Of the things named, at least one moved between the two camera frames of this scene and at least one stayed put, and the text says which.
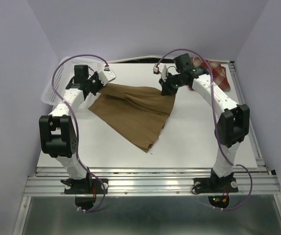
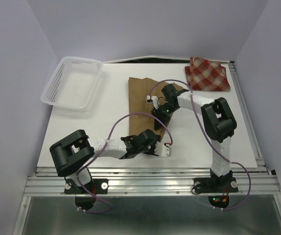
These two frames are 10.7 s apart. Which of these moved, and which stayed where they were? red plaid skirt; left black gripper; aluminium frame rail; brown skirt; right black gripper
Moved: right black gripper; left black gripper; brown skirt
Stayed: red plaid skirt; aluminium frame rail
